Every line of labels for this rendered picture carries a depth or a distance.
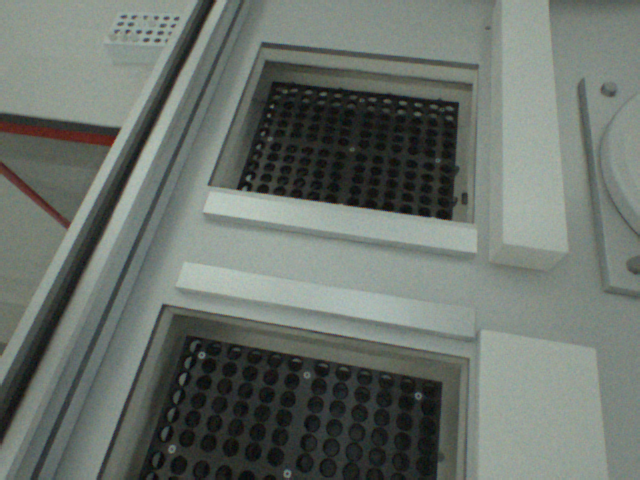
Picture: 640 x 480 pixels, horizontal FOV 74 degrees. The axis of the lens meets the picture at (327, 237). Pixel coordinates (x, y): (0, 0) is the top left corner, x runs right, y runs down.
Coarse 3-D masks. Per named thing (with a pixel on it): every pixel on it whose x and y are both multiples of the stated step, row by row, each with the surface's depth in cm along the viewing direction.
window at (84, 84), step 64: (0, 0) 22; (64, 0) 26; (128, 0) 32; (192, 0) 41; (0, 64) 22; (64, 64) 27; (128, 64) 33; (0, 128) 23; (64, 128) 27; (128, 128) 34; (0, 192) 24; (64, 192) 28; (0, 256) 24; (64, 256) 29; (0, 320) 25; (0, 384) 26
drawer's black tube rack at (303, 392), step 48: (240, 384) 36; (288, 384) 38; (336, 384) 35; (384, 384) 38; (192, 432) 37; (240, 432) 37; (288, 432) 34; (336, 432) 37; (384, 432) 36; (432, 432) 34
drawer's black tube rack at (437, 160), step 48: (288, 96) 51; (384, 96) 50; (288, 144) 47; (336, 144) 47; (384, 144) 47; (432, 144) 50; (288, 192) 44; (336, 192) 44; (384, 192) 44; (432, 192) 44
